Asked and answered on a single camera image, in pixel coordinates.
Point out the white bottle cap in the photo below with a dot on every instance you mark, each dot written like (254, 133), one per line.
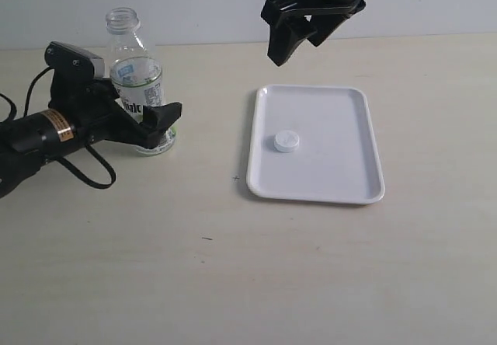
(286, 141)

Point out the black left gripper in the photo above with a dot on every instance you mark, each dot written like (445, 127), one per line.
(94, 115)

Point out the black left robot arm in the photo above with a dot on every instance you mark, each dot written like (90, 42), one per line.
(29, 143)

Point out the clear plastic drink bottle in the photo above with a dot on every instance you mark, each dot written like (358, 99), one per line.
(135, 72)

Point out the white plastic tray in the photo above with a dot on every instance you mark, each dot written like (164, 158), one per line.
(337, 160)

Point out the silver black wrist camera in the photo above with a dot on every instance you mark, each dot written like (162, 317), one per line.
(74, 64)

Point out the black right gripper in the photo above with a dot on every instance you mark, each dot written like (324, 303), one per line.
(326, 17)

